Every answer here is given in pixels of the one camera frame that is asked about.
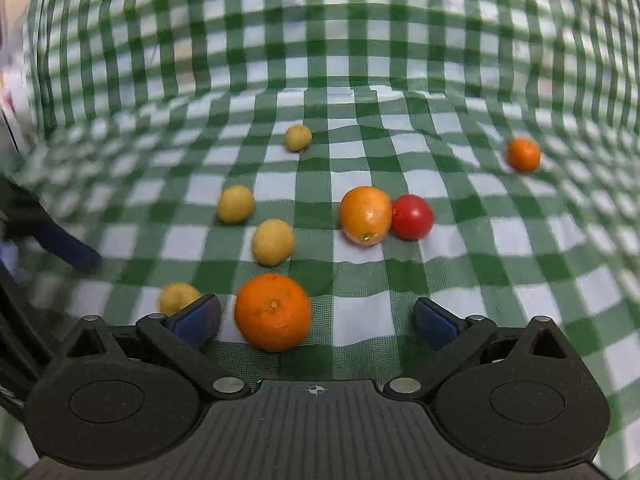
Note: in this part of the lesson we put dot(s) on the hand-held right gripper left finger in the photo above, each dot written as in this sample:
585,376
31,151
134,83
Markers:
192,321

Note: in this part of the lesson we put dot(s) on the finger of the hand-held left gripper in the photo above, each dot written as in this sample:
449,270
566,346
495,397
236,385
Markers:
70,247

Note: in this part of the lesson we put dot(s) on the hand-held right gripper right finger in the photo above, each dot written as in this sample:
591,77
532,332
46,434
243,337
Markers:
436,324

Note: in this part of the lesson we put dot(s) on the small yellow fruit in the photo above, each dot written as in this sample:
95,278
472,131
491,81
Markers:
236,204
176,297
273,242
298,138

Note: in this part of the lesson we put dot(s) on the orange mandarin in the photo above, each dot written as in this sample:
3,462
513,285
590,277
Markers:
272,312
523,154

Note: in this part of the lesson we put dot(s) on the red tomato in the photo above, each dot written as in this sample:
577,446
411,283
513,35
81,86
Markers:
412,216

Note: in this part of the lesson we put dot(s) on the shiny orange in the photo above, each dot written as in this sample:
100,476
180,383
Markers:
365,215

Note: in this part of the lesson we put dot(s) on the green checked cloth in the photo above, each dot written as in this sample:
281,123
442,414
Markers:
450,270

